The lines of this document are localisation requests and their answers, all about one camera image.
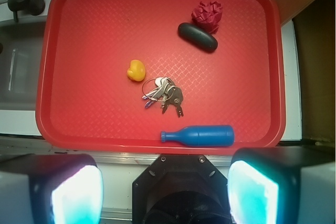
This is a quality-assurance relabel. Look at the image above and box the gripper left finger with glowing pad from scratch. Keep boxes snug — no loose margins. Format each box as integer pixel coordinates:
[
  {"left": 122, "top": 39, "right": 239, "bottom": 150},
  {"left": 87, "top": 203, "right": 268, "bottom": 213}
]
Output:
[{"left": 1, "top": 154, "right": 103, "bottom": 223}]

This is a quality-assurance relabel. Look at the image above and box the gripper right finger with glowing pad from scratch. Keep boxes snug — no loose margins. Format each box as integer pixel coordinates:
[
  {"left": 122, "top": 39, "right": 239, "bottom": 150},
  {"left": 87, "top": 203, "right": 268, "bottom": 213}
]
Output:
[{"left": 227, "top": 147, "right": 335, "bottom": 223}]

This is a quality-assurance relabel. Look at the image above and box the dark green plastic pickle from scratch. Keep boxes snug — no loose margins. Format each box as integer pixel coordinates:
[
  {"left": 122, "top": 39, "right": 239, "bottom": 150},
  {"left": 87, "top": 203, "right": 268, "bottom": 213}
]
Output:
[{"left": 177, "top": 23, "right": 218, "bottom": 53}]

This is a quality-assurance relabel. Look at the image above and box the blue plastic bottle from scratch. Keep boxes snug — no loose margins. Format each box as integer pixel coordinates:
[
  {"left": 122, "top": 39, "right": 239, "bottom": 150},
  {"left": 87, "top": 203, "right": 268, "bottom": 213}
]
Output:
[{"left": 161, "top": 125, "right": 235, "bottom": 147}]

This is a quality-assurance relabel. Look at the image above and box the grey sink basin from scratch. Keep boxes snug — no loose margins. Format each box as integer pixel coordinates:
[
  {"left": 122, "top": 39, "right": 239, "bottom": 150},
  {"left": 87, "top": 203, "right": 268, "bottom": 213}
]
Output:
[{"left": 1, "top": 21, "right": 46, "bottom": 111}]

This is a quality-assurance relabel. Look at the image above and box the bunch of metal keys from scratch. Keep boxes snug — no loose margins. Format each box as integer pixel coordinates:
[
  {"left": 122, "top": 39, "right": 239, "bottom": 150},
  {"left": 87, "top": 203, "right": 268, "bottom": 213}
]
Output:
[{"left": 142, "top": 77, "right": 184, "bottom": 118}]

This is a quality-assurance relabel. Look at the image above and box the red plastic tray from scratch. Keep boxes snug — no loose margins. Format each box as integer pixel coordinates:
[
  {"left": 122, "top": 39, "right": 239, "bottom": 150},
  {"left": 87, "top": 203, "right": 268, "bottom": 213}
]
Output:
[{"left": 36, "top": 0, "right": 286, "bottom": 155}]

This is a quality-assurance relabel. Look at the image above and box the yellow rubber duck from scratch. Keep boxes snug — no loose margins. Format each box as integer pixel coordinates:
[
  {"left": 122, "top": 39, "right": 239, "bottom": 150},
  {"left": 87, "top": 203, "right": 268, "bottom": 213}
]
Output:
[{"left": 127, "top": 59, "right": 146, "bottom": 82}]

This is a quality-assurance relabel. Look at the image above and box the crumpled red paper ball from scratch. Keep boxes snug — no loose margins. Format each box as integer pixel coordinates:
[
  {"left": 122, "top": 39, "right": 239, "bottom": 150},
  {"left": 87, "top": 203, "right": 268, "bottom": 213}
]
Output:
[{"left": 191, "top": 1, "right": 223, "bottom": 34}]

